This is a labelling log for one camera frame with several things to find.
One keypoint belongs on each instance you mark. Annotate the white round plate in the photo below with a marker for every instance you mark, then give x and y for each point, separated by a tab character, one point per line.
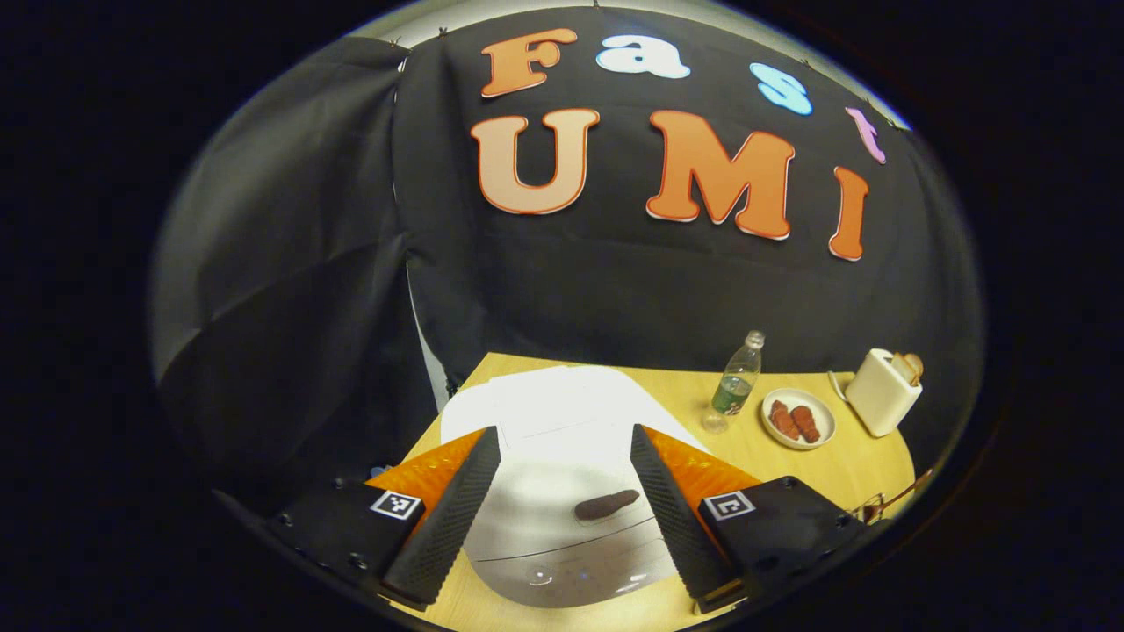
823	408

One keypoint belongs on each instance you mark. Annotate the toast bread slice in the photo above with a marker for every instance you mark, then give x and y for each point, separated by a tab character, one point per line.
900	369
915	364

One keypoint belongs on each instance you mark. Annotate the white rice cooker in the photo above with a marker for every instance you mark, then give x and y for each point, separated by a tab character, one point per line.
562	412

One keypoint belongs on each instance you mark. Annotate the brown wooden spoon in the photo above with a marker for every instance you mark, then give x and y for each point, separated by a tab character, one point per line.
909	491

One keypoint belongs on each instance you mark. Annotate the black backdrop cloth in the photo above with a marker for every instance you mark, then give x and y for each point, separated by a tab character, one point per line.
615	290

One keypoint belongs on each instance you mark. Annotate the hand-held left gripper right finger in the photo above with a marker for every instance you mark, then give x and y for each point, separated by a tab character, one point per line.
672	518

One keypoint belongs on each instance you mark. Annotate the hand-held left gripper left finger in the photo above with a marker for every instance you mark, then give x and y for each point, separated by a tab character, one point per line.
457	518

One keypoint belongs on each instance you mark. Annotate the white toaster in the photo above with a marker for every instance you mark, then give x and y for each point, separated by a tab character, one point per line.
878	395

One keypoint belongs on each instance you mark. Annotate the clear plastic water bottle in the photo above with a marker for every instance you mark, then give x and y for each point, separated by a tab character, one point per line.
736	386

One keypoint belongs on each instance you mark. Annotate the red meat piece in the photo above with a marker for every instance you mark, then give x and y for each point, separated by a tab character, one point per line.
781	420
805	423

